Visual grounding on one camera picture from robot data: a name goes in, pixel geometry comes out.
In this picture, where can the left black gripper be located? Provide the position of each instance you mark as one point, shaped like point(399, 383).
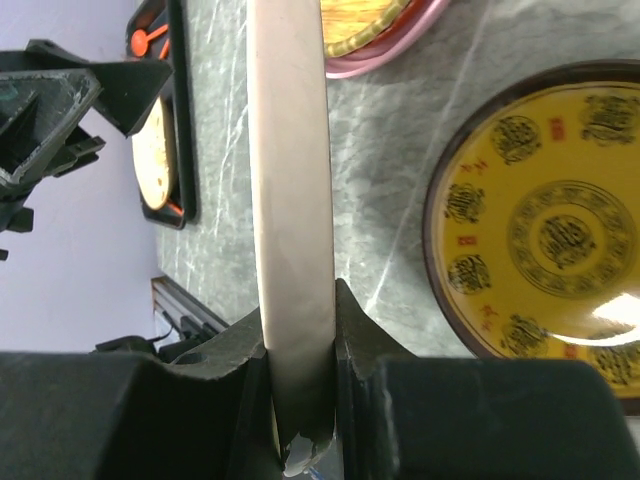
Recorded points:
point(41, 111)

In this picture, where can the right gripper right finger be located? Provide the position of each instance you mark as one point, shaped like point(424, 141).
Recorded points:
point(400, 416)

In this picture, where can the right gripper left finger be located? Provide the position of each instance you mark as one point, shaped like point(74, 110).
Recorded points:
point(208, 415)

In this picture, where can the cream plate with twig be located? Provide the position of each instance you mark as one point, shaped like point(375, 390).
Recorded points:
point(292, 205)

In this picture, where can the orange spoon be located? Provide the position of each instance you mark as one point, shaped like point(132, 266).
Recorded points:
point(141, 39)

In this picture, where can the cream plate with bird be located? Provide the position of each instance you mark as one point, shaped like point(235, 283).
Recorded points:
point(154, 156)

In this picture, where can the black tray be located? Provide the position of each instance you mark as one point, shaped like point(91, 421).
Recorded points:
point(173, 48)

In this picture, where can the yellow patterned plate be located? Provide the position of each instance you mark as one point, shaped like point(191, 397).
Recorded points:
point(531, 223)

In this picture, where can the woven bamboo plate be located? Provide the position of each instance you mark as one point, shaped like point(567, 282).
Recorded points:
point(349, 25)

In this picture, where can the pink plate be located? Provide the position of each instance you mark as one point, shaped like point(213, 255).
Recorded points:
point(387, 39)

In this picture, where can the aluminium rail frame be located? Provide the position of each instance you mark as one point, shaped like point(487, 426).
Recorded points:
point(180, 316)

